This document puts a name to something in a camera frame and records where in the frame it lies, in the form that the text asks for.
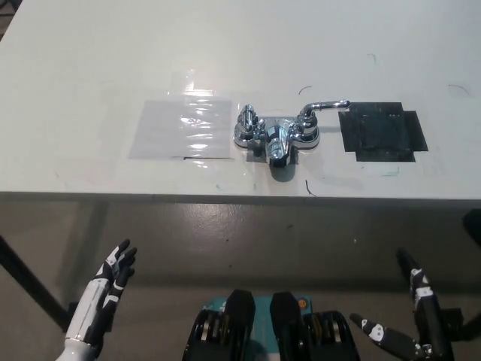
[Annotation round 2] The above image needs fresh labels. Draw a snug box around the black tape patch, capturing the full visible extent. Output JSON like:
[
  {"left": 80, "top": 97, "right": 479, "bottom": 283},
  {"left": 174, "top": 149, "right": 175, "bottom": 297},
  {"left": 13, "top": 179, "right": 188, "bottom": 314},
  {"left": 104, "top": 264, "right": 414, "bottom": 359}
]
[{"left": 337, "top": 100, "right": 430, "bottom": 164}]

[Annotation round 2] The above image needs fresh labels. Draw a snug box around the black table leg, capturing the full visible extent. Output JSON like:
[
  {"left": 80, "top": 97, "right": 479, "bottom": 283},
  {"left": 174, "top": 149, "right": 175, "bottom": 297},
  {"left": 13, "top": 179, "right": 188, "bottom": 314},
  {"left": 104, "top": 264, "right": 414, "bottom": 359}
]
[{"left": 461, "top": 209, "right": 481, "bottom": 247}]

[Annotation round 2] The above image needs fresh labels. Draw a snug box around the chrome knob faucet handle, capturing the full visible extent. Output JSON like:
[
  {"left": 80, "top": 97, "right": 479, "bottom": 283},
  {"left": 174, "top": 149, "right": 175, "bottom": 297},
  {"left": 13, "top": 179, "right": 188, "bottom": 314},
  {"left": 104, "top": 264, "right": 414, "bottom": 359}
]
[{"left": 235, "top": 105, "right": 259, "bottom": 138}]

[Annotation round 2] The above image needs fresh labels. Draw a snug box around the chrome faucet body with spout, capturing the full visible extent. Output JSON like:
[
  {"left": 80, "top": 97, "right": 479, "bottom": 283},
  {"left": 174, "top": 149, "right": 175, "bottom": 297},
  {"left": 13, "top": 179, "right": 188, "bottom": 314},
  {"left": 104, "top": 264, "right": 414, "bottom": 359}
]
[{"left": 232, "top": 114, "right": 322, "bottom": 169}]

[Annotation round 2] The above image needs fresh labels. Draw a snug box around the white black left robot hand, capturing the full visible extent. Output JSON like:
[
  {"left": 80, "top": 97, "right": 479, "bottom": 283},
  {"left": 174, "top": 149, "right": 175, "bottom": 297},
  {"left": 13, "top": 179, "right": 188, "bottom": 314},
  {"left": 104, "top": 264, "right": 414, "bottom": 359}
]
[{"left": 63, "top": 238, "right": 138, "bottom": 346}]

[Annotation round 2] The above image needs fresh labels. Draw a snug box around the chrome lever faucet handle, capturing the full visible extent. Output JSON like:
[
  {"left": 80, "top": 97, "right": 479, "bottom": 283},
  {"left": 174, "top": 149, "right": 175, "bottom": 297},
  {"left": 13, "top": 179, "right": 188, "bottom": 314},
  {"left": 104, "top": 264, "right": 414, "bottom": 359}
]
[{"left": 298, "top": 99, "right": 350, "bottom": 129}]

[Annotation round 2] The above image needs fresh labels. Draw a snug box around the clear taped plastic sheet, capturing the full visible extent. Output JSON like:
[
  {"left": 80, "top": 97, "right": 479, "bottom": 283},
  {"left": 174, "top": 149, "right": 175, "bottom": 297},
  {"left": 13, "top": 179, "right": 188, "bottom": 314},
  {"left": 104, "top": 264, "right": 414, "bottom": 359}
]
[{"left": 128, "top": 99, "right": 236, "bottom": 161}]

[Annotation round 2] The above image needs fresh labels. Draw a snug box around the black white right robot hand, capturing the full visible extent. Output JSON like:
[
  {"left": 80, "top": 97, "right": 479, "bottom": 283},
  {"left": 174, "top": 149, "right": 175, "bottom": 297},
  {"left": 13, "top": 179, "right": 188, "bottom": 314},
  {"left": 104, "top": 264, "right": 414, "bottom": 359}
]
[{"left": 349, "top": 246, "right": 458, "bottom": 361}]

